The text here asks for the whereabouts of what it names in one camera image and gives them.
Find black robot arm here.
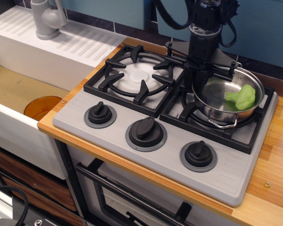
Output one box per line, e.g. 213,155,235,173
166,0,240,90

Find stainless steel pot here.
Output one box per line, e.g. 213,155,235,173
192,67,265,129

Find right black stove knob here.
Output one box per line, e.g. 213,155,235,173
180,140,217,173

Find black braided cable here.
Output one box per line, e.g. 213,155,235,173
152,0,238,48
0,185,29,226

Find orange plastic plate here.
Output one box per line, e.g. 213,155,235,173
24,96,62,121

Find black braided cable lower left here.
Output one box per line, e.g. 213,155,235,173
0,185,29,226

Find grey toy faucet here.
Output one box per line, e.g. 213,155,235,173
30,0,67,40

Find black stove knob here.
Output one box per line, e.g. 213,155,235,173
125,117,167,152
180,140,217,173
84,101,117,129

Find wooden drawer front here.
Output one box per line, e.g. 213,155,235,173
0,148,83,226

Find green toy cauliflower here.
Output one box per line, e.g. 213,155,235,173
225,84,256,111

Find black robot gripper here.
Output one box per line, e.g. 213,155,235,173
166,25,239,91

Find right black burner grate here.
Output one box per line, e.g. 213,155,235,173
159,67,278,154

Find white toy sink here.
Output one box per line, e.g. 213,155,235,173
0,6,125,179

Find middle black stove knob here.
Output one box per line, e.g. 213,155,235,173
125,117,167,152

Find black burner grate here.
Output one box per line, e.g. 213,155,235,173
83,45,183,118
159,67,278,154

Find grey toy stove top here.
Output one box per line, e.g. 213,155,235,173
51,43,279,208

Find white burner disc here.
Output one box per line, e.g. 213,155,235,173
114,62,169,93

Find left black burner grate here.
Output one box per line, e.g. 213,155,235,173
83,45,183,118

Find toy oven door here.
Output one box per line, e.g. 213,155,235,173
68,146,236,226

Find left black stove knob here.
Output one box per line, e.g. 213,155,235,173
84,101,117,129

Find black oven door handle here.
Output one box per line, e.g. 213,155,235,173
75,159,192,226

